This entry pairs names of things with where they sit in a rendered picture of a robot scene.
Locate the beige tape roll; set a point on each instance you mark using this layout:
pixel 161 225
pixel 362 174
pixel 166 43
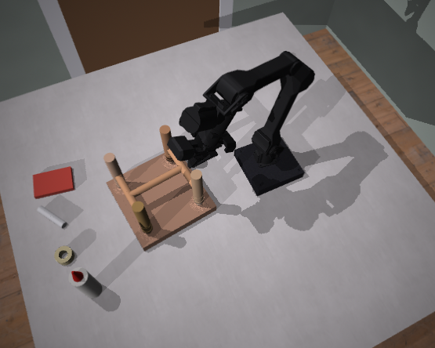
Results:
pixel 60 251

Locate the flat red rectangular block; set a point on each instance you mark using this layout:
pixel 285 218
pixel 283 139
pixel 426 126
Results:
pixel 53 182

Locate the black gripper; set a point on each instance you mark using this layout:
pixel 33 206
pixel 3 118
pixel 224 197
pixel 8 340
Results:
pixel 202 148

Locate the brown wooden stool legs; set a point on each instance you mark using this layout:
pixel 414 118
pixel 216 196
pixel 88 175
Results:
pixel 194 178

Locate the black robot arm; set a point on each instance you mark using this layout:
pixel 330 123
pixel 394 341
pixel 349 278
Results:
pixel 237 88

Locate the white glue bottle with red cap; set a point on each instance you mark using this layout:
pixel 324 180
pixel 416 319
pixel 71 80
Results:
pixel 85 282

